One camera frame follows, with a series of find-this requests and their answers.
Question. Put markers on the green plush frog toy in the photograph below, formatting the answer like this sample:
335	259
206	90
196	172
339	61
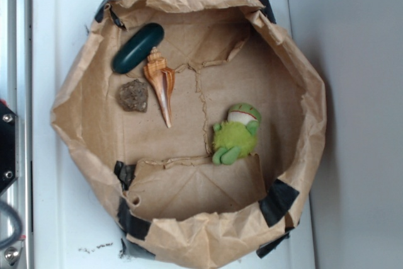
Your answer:
236	137

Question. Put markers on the brown paper bag bin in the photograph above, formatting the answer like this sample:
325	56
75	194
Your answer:
160	184

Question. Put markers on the orange spiral seashell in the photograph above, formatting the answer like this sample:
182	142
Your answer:
162	79

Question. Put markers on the brown rough rock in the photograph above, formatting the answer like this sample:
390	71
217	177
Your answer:
133	96

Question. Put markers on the dark green oval case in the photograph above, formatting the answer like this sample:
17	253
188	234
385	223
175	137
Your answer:
137	48

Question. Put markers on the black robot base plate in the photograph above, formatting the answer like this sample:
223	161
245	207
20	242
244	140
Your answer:
9	147

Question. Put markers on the aluminium frame rail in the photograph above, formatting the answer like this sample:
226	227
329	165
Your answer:
16	91

